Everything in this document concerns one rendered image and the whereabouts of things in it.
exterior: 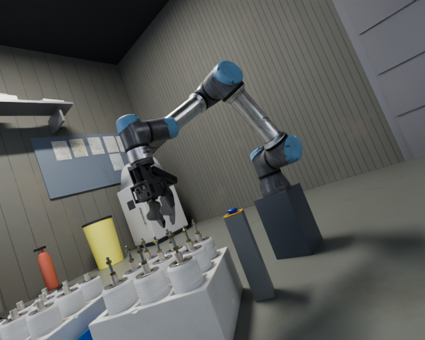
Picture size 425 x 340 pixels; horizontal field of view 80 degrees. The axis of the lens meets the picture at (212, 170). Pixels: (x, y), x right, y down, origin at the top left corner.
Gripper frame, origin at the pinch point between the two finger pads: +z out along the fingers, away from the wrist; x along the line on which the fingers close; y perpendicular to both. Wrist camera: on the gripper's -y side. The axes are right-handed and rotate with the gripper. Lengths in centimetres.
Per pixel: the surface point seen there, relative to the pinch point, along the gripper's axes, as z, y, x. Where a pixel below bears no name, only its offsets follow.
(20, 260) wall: -10, -94, -309
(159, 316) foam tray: 23.2, 10.9, -5.5
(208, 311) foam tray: 25.5, 7.2, 8.0
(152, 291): 17.3, 8.0, -8.0
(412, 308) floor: 38, -6, 53
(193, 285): 19.2, 4.1, 4.1
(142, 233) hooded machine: 16, -212, -229
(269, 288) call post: 34.3, -19.2, 15.3
